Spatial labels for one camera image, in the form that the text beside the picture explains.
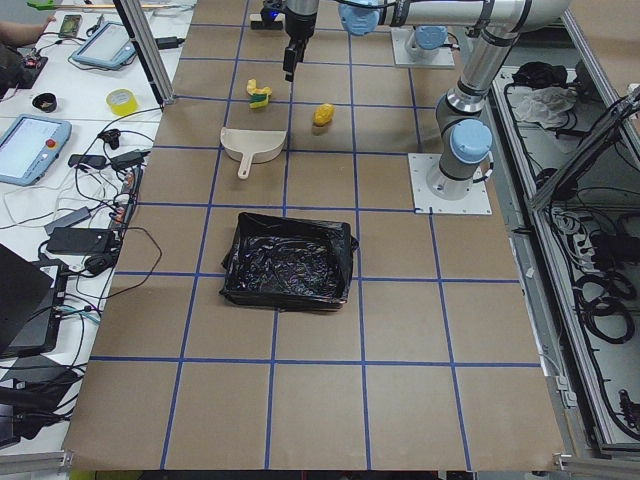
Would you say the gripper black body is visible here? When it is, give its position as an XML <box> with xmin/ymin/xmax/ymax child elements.
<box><xmin>284</xmin><ymin>0</ymin><xmax>318</xmax><ymax>49</ymax></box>

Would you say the green yellow sponge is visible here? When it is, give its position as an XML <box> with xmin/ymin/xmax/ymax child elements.
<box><xmin>249</xmin><ymin>94</ymin><xmax>270</xmax><ymax>109</ymax></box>

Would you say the croissant bread piece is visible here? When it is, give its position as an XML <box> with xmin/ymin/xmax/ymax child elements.
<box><xmin>246</xmin><ymin>78</ymin><xmax>272</xmax><ymax>97</ymax></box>

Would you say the yellow round bread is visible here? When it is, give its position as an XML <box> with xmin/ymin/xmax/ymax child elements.
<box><xmin>313</xmin><ymin>103</ymin><xmax>335</xmax><ymax>127</ymax></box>

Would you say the beige plastic dustpan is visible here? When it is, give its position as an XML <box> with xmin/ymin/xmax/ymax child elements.
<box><xmin>220</xmin><ymin>127</ymin><xmax>287</xmax><ymax>180</ymax></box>

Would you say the person forearm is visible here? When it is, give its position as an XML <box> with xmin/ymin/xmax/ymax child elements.
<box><xmin>0</xmin><ymin>16</ymin><xmax>56</xmax><ymax>47</ymax></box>

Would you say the bin with black bag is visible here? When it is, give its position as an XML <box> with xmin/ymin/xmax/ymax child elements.
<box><xmin>220</xmin><ymin>212</ymin><xmax>359</xmax><ymax>311</ymax></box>

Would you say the yellow tape roll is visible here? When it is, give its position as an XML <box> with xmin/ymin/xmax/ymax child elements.
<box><xmin>106</xmin><ymin>88</ymin><xmax>139</xmax><ymax>117</ymax></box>

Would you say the blue teach pendant far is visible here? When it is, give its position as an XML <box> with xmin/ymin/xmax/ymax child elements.
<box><xmin>71</xmin><ymin>22</ymin><xmax>136</xmax><ymax>70</ymax></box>

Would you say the blue teach pendant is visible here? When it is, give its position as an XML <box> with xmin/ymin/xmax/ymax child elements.
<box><xmin>1</xmin><ymin>114</ymin><xmax>72</xmax><ymax>186</ymax></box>
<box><xmin>71</xmin><ymin>22</ymin><xmax>136</xmax><ymax>70</ymax></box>

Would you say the white crumpled cloth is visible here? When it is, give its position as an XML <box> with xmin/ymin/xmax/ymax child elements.
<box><xmin>514</xmin><ymin>86</ymin><xmax>577</xmax><ymax>129</ymax></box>

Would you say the blue teach pendant near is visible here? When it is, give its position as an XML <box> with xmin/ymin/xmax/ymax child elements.
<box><xmin>1</xmin><ymin>114</ymin><xmax>72</xmax><ymax>186</ymax></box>

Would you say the black power adapter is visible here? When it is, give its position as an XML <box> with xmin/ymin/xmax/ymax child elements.
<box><xmin>46</xmin><ymin>227</ymin><xmax>115</xmax><ymax>255</ymax></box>

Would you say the black laptop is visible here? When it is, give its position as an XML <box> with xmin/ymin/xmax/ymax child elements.
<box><xmin>1</xmin><ymin>246</ymin><xmax>68</xmax><ymax>359</ymax></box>

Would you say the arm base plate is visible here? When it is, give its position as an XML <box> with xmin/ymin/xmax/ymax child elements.
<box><xmin>407</xmin><ymin>153</ymin><xmax>492</xmax><ymax>216</ymax></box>
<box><xmin>391</xmin><ymin>25</ymin><xmax>455</xmax><ymax>69</ymax></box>

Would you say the aluminium frame post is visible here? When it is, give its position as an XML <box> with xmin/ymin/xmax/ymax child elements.
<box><xmin>113</xmin><ymin>0</ymin><xmax>175</xmax><ymax>108</ymax></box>

